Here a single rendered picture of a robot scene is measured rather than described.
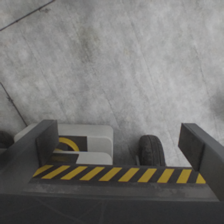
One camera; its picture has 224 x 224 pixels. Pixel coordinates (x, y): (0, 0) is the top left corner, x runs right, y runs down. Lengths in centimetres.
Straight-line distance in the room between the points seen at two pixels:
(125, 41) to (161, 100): 21
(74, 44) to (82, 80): 11
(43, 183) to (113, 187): 10
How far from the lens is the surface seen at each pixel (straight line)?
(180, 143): 17
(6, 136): 63
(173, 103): 55
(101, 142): 42
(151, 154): 43
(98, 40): 51
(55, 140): 17
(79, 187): 25
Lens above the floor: 50
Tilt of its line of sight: 72 degrees down
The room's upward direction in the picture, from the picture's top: 174 degrees counter-clockwise
